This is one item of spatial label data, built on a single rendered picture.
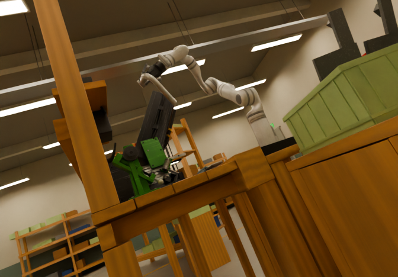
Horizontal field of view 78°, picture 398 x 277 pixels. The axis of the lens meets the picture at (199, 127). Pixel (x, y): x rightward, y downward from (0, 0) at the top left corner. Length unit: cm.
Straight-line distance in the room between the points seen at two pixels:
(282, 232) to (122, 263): 58
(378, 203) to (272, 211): 40
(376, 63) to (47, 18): 116
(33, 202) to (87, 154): 1054
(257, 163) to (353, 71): 52
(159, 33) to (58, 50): 481
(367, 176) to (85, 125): 88
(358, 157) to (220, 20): 584
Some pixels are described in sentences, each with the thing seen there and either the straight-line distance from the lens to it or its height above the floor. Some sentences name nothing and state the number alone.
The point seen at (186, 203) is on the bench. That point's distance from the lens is 100.
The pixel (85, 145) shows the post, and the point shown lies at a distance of 94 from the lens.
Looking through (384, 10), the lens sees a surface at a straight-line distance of 106.
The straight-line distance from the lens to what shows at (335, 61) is 89.
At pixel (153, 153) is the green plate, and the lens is 160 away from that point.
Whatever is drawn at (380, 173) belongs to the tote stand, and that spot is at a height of 68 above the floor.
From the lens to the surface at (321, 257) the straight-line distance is 118.
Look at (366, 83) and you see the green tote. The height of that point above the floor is 89.
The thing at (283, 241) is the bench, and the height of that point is 53.
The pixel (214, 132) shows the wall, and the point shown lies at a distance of 1146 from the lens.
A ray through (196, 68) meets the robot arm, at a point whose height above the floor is 154.
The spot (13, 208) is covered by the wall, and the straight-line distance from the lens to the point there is 1169.
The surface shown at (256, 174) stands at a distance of 105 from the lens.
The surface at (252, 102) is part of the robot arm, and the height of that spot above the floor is 114.
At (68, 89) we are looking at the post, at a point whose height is 134.
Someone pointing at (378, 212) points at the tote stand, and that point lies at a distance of 81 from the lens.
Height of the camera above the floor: 79
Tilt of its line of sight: 15 degrees up
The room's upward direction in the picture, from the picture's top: 23 degrees counter-clockwise
